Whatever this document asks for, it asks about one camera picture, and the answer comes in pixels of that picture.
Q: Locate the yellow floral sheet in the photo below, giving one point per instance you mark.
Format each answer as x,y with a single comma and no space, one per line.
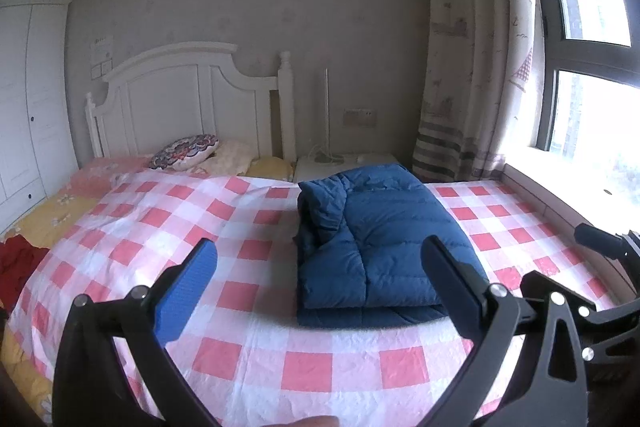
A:
55,212

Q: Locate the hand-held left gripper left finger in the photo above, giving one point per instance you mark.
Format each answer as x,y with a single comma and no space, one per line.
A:
187,287

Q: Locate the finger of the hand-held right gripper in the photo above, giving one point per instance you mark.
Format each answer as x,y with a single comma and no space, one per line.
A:
537,284
597,236

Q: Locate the printed beige curtain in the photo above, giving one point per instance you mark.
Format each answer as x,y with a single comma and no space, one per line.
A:
465,57

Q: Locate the white nightstand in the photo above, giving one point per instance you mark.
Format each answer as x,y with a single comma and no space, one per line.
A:
302,172

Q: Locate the window sill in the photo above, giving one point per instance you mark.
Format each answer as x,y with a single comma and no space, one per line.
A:
550,197

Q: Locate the pink floral pillow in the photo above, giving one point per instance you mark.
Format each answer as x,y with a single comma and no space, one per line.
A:
100,172

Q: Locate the white pole lamp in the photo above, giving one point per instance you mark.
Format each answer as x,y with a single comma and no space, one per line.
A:
325,107

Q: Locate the blue puffer jacket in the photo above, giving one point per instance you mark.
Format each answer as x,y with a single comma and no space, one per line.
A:
390,232

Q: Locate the yellow pillow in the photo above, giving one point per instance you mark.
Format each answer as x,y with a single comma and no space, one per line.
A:
272,168

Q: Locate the white paper notes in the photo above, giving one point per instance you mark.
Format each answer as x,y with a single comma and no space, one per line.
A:
101,57

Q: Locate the white wooden headboard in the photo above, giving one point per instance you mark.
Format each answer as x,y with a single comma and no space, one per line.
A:
175,102

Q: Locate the red cloth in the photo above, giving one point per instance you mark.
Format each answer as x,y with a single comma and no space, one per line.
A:
17,267

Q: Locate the cream pillow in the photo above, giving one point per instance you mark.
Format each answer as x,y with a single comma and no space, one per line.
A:
232,157

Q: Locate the patterned round pillow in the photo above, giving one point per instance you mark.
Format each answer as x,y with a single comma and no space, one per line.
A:
185,152

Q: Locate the wall socket panel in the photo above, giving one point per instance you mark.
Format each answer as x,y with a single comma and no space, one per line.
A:
360,117

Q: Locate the pink white checked bedsheet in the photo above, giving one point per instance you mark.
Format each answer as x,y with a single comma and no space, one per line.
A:
240,357

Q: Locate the white wardrobe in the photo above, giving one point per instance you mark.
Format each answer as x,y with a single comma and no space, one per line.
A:
30,107

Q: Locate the dark framed window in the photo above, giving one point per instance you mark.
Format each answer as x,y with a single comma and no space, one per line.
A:
595,54

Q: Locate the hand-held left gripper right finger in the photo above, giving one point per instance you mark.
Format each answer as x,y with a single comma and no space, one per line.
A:
452,287

